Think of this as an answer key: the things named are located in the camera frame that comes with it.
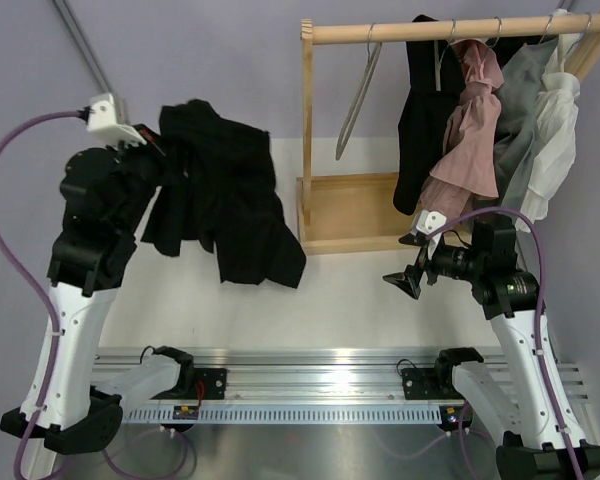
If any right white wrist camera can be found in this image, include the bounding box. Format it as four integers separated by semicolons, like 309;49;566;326
410;209;447;257

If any black pleated skirt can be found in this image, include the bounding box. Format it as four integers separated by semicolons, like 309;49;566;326
141;99;306;288

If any black hanging garment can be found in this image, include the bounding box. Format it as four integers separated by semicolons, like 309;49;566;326
393;39;465;215

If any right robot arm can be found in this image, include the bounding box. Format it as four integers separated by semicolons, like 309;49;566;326
383;207;600;479

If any grey hanging garment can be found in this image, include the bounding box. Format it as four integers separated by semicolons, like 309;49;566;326
494;37;558;209

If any metal skirt hanger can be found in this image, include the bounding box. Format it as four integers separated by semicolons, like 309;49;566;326
335;23;383;161

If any aluminium mounting rail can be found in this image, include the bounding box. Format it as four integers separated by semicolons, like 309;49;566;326
92;347;591;404

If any white hanging garment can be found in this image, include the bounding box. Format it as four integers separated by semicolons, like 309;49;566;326
520;34;580;222

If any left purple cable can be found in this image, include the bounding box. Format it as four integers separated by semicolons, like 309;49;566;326
0;110;199;480

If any pink hanging garment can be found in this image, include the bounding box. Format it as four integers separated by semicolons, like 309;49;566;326
420;39;504;219

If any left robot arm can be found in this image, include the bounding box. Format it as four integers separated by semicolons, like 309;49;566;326
0;124;196;455

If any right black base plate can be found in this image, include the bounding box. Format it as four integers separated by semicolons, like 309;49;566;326
400;367;462;400

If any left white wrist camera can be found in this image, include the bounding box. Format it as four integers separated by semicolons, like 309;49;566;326
86;93;147;150

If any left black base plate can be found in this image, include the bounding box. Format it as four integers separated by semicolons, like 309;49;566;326
153;368;228;401

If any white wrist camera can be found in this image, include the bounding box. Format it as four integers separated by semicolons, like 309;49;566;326
86;93;147;150
410;209;447;257

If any wooden clothes rack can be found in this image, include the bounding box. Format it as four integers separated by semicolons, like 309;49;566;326
296;13;600;255

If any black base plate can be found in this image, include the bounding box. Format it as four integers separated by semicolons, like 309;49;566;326
400;367;462;400
153;368;228;401

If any white slotted cable duct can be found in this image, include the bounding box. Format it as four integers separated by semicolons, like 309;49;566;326
123;405;442;425

